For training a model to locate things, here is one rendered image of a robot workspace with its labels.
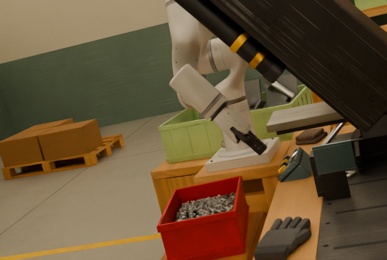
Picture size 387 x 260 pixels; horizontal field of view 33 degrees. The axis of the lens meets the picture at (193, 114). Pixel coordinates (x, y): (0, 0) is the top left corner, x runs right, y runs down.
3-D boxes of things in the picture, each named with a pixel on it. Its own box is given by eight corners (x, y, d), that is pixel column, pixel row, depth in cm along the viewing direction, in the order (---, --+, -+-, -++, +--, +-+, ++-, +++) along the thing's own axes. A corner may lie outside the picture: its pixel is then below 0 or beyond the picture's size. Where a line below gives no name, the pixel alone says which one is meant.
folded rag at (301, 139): (307, 136, 234) (306, 128, 233) (328, 135, 229) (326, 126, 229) (295, 145, 226) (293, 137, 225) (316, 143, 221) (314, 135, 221)
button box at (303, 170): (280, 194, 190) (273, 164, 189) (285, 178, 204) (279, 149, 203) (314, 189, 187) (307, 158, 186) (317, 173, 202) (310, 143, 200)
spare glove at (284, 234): (298, 261, 135) (296, 249, 134) (250, 263, 139) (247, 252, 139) (321, 222, 152) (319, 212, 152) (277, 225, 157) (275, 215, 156)
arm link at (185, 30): (160, 18, 206) (177, 113, 201) (167, -1, 191) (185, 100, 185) (188, 15, 208) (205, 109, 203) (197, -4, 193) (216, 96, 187)
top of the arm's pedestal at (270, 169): (195, 188, 238) (192, 177, 238) (217, 161, 268) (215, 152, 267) (281, 175, 228) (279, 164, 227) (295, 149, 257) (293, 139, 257)
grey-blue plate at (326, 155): (323, 201, 165) (311, 147, 163) (323, 198, 167) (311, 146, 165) (361, 195, 163) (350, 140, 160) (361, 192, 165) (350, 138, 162)
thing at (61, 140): (4, 180, 764) (-7, 143, 756) (42, 159, 838) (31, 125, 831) (94, 165, 720) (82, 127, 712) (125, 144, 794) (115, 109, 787)
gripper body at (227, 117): (211, 114, 197) (239, 139, 197) (204, 121, 187) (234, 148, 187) (227, 95, 195) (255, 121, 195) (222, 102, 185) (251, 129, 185)
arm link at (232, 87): (217, 102, 251) (202, 41, 248) (265, 91, 247) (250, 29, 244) (212, 108, 240) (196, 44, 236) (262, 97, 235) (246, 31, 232)
